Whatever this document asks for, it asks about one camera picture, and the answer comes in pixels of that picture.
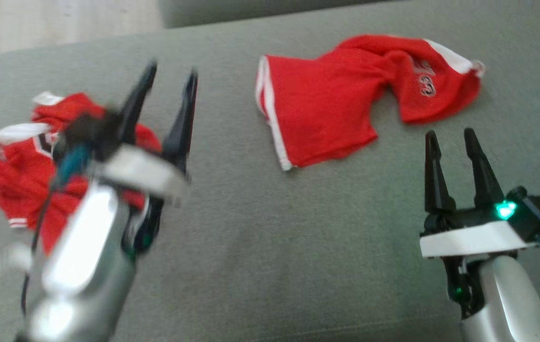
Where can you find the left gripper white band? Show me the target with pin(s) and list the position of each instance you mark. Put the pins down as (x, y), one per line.
(146, 173)

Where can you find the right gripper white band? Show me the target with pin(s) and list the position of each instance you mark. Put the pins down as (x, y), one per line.
(469, 240)

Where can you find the red jersey with white sleeves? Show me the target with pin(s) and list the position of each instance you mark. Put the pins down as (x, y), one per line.
(13, 175)

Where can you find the red shorts with white trim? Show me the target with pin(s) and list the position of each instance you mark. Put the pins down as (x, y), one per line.
(317, 109)

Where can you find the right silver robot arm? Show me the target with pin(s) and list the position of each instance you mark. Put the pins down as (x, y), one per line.
(507, 294)

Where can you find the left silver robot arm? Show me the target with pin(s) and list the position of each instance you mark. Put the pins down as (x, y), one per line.
(80, 247)

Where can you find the grey fabric sofa cushion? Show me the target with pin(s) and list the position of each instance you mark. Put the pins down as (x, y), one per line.
(251, 12)

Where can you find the grey fabric sofa seat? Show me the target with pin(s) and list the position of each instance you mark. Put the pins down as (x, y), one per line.
(270, 247)

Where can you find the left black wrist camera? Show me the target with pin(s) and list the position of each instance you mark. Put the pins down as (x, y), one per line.
(87, 133)

